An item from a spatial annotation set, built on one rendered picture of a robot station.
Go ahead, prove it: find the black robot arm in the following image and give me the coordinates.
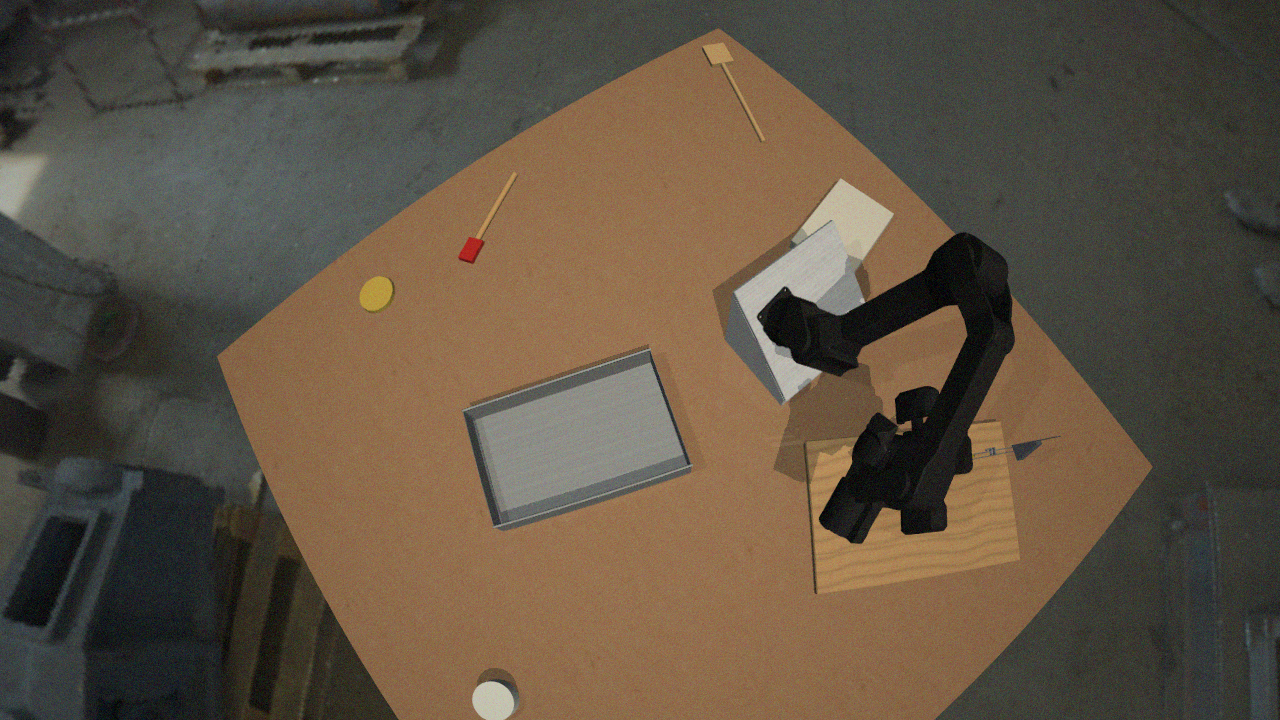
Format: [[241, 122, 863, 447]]
[[756, 232, 1015, 544]]

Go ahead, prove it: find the yellow flat disc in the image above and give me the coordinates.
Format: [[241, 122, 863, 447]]
[[360, 275, 396, 313]]

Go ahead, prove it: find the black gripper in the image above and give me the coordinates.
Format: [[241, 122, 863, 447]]
[[895, 386, 948, 536]]

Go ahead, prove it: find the dark grey short cylinder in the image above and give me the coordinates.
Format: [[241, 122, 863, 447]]
[[472, 679, 518, 720]]

